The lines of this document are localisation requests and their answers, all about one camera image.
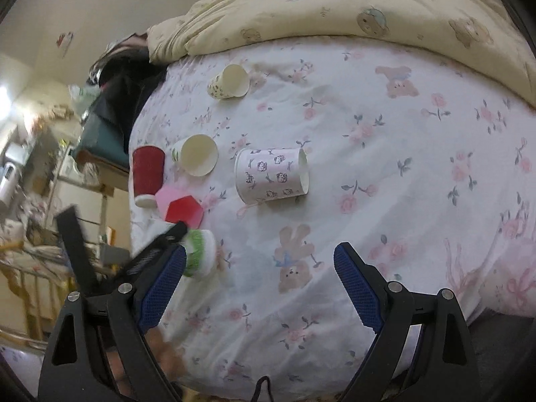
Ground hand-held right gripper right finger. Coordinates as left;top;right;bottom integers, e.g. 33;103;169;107
334;242;480;402

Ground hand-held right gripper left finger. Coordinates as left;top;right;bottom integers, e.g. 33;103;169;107
38;244;188;402

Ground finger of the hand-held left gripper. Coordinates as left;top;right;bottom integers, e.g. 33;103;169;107
56;204;100;299
114;221;189;287

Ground green and white paper cup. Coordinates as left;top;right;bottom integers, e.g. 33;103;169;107
181;229;217;279

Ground pink and red hexagonal cup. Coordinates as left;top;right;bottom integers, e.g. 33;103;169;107
155;185;204;227

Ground red paper cup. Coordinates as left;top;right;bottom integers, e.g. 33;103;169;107
132;145;166;209

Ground white cup with green print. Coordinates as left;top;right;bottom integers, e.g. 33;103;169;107
171;134;219;178

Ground large white cat print cup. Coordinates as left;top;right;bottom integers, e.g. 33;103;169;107
233;147;311;205

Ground white cup with flower print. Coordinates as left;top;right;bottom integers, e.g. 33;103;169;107
207;64;251;100

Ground white cabinet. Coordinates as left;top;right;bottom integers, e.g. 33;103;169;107
52;175;105;239

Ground floral white bed sheet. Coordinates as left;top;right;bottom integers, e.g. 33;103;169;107
128;36;536;400

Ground white appliance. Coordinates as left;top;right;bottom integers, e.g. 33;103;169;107
0;162;21;212

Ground dark green box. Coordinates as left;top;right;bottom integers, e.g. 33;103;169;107
74;109;131;173

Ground dark clothing pile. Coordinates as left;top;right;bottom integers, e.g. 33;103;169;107
87;33;169;155

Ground cream bear print quilt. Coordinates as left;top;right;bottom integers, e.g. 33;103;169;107
146;0;536;107

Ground black cable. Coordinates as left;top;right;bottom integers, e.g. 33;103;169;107
250;376;278;402

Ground wall sticker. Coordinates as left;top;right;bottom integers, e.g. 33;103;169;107
56;31;75;57

